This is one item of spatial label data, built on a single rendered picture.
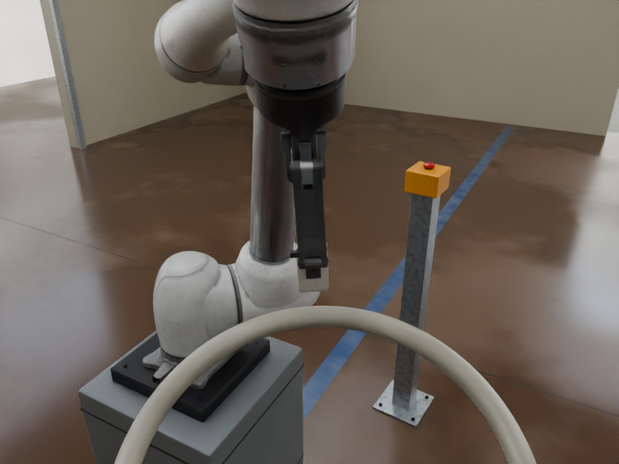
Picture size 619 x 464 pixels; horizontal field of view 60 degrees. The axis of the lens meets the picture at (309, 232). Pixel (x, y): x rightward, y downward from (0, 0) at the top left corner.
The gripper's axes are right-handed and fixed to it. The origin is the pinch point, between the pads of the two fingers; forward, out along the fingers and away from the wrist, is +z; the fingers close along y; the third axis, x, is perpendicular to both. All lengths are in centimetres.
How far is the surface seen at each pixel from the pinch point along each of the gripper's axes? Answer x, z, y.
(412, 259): 38, 112, -81
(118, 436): -48, 81, -11
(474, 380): 19.2, 19.1, 9.6
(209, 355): -14.1, 19.1, 3.5
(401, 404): 35, 177, -54
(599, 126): 334, 336, -420
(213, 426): -24, 72, -8
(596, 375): 130, 192, -67
